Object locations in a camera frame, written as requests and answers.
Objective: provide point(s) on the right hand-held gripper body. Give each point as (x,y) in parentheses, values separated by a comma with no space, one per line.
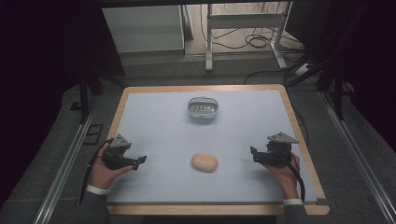
(278,152)

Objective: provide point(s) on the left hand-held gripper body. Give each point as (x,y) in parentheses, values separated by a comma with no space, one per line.
(115,153)

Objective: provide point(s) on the person's left hand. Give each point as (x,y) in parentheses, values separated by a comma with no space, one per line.
(102,174)

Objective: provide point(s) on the person's right hand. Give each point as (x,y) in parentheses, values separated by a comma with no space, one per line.
(285,179)

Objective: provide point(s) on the wooden table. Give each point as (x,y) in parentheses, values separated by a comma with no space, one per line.
(311,149)

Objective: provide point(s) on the light blue table mat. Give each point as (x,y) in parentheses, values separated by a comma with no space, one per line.
(174,133)

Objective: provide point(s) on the black metal stand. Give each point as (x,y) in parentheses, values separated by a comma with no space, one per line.
(337,90)
(84,93)

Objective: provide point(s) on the white power strip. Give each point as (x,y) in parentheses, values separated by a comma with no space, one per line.
(302,69)

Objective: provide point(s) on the dark curtain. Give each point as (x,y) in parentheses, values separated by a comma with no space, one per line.
(46,62)
(367,62)

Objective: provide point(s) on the grey cabinet panel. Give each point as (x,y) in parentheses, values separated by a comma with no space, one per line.
(144,28)

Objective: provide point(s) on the aluminium floor rail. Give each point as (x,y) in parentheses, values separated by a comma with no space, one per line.
(67,165)
(358,155)

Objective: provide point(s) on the white metal stand frame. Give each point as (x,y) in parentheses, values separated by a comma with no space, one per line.
(246,20)

